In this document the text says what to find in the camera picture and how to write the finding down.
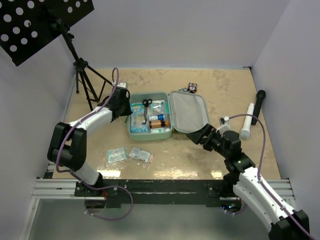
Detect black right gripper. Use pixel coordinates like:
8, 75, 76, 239
186, 123, 230, 159

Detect blue cotton swab bag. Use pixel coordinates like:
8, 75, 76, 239
130, 103, 150, 133

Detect black handled scissors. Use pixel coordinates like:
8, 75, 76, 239
142, 99, 153, 125

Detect mint green medicine case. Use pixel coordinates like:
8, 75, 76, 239
126, 91, 210, 142

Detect white plastic bottle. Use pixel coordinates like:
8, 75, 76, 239
150, 127, 170, 134

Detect brown bottle orange cap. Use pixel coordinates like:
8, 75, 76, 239
149, 120, 170, 129

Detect teal clear zip bag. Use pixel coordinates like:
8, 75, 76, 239
107, 147, 127, 163

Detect white gauze pack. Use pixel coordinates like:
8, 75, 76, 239
150, 100, 166, 109

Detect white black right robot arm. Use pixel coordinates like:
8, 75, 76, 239
186, 124, 311, 240

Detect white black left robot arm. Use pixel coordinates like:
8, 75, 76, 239
47, 86, 132, 196

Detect white microphone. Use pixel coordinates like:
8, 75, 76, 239
239, 103, 255, 140

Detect blue owl number block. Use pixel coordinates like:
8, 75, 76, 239
178, 87, 188, 92

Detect clear flat sachet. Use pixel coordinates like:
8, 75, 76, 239
128, 147, 153, 164

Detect black microphone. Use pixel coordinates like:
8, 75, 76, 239
251, 89, 266, 126

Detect black music stand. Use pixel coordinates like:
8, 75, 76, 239
0, 0, 112, 104

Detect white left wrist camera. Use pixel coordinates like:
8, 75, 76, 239
116, 82, 128, 89

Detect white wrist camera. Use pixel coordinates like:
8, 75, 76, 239
216, 116, 231, 135
116, 82, 128, 89

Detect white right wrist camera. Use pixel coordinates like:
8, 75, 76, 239
216, 116, 231, 135

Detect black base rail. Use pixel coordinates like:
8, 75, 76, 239
74, 179, 243, 212

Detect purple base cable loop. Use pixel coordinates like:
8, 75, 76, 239
84, 186, 135, 222

